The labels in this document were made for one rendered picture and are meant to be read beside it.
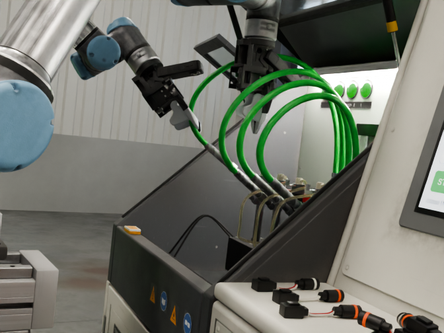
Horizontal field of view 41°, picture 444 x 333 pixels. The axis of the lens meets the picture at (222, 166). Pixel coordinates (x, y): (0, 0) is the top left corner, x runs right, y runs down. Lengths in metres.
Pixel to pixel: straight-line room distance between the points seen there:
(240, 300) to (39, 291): 0.30
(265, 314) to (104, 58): 0.76
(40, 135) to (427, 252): 0.58
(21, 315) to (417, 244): 0.60
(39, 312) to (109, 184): 7.22
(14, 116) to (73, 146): 7.17
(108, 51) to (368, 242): 0.72
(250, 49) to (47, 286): 0.71
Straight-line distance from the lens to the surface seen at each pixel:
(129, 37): 1.55
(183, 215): 1.67
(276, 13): 1.39
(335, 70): 1.66
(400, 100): 1.11
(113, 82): 8.10
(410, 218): 0.98
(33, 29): 0.84
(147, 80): 1.52
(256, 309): 0.88
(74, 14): 0.87
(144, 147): 8.26
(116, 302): 1.58
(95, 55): 1.39
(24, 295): 0.93
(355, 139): 1.23
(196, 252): 1.71
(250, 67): 1.34
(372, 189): 1.07
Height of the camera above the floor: 1.22
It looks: 3 degrees down
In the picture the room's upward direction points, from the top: 7 degrees clockwise
